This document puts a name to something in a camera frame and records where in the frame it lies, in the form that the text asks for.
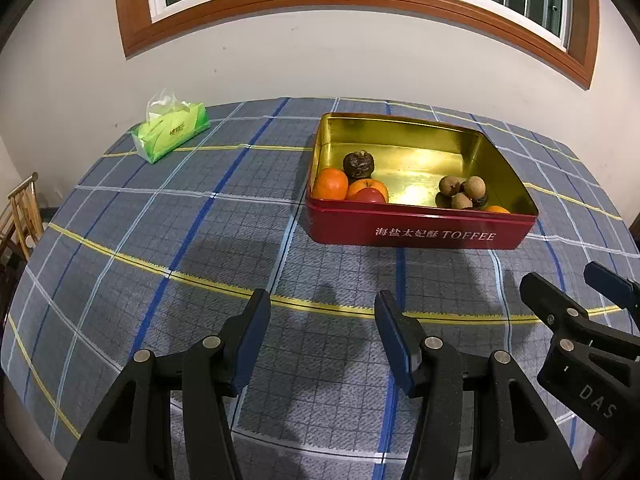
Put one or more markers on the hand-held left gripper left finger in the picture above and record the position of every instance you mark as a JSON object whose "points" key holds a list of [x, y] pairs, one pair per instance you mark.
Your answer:
{"points": [[252, 340]]}

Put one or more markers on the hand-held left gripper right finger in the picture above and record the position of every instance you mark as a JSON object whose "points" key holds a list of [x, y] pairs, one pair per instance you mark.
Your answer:
{"points": [[395, 345]]}

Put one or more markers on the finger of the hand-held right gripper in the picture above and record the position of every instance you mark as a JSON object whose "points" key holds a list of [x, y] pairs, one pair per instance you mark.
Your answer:
{"points": [[545, 300], [610, 281]]}

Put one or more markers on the red tin box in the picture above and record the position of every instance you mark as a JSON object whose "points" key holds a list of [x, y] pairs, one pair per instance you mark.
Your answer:
{"points": [[425, 235]]}

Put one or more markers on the round brown fruit with stem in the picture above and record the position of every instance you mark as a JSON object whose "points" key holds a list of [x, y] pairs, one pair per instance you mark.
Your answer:
{"points": [[449, 186]]}

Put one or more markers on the red tomato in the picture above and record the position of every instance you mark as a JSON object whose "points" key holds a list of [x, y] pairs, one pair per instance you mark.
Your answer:
{"points": [[371, 196]]}

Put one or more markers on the grey plaid tablecloth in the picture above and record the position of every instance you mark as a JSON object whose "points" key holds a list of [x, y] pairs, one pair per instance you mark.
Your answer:
{"points": [[150, 240]]}

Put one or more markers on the green tissue pack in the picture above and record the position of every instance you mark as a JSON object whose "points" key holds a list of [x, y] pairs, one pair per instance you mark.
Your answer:
{"points": [[170, 127]]}

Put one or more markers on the wooden chair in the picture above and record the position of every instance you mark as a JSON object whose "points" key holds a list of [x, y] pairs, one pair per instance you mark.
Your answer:
{"points": [[20, 210]]}

